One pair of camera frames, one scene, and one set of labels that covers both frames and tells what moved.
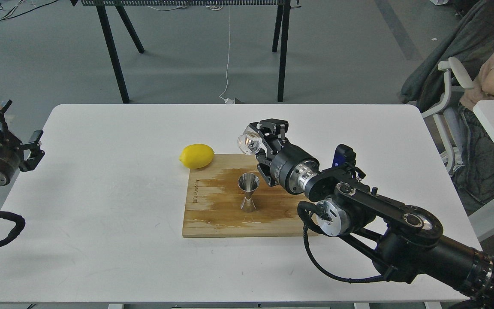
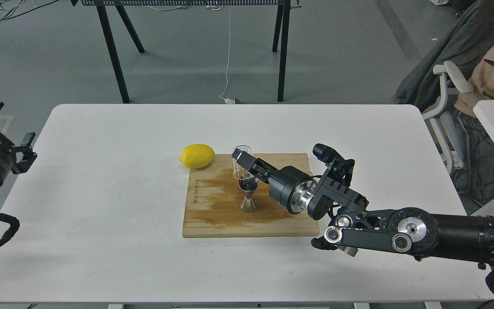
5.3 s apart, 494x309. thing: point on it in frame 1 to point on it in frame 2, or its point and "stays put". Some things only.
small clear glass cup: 249,143 to 239,171
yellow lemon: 196,156 stays put
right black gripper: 292,168 to 290,189
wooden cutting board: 214,198 stays put
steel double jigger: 248,182 stays put
